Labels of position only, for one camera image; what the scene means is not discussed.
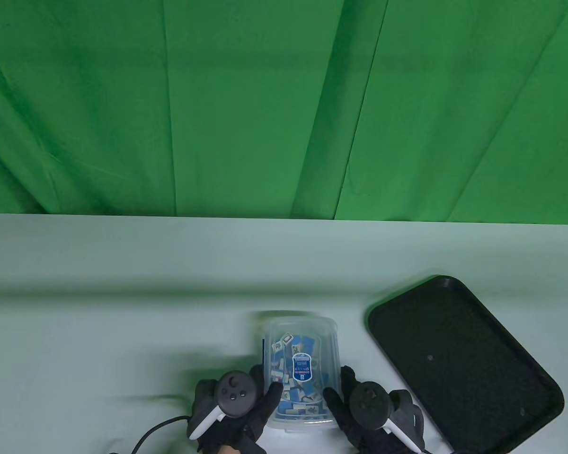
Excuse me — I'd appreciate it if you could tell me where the person's right hand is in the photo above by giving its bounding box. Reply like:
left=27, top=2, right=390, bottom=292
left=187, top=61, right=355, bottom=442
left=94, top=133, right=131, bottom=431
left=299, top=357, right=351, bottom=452
left=323, top=365, right=427, bottom=454

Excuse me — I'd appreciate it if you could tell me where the person's left hand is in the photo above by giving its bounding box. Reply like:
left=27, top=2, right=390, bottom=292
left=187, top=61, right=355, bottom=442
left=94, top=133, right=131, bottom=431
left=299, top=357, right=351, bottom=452
left=188, top=364, right=285, bottom=454

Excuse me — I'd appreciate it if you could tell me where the clear box with blue latches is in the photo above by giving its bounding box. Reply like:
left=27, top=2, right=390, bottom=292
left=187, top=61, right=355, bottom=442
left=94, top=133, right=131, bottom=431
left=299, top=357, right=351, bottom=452
left=260, top=318, right=339, bottom=432

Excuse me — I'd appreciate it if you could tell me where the pile of blue mahjong tiles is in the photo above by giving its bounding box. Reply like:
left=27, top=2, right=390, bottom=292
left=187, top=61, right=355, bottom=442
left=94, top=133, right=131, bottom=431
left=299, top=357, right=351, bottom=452
left=270, top=333, right=325, bottom=419

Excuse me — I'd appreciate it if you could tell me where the clear plastic lid blue label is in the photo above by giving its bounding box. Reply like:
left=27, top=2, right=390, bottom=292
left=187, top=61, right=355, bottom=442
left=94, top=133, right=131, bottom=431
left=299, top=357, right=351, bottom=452
left=261, top=318, right=339, bottom=424

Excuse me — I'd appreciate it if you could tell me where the black plastic tray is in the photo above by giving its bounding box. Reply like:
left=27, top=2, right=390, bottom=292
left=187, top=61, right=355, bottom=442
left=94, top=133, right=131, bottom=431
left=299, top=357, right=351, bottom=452
left=368, top=275, right=565, bottom=454

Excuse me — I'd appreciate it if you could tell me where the black right hand controller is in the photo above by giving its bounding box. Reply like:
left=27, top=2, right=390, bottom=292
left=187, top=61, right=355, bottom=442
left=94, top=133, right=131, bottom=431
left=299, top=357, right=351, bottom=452
left=350, top=382, right=425, bottom=451

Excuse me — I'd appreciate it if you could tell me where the black hand controller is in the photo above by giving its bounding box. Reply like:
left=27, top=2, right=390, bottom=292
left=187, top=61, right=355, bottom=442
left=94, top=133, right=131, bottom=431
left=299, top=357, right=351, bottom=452
left=188, top=371, right=251, bottom=440
left=350, top=382, right=425, bottom=451

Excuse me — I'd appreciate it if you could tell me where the black left hand controller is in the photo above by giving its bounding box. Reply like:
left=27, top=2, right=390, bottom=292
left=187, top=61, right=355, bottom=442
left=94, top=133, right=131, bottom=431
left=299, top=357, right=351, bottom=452
left=188, top=371, right=251, bottom=440

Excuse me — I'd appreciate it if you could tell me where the green backdrop cloth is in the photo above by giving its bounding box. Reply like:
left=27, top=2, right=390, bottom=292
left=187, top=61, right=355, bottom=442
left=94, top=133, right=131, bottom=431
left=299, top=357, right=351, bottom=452
left=0, top=0, right=568, bottom=226

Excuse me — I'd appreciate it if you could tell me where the black left controller cable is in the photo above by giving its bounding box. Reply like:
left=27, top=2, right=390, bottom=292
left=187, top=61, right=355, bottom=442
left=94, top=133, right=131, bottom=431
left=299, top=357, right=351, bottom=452
left=133, top=415, right=191, bottom=454

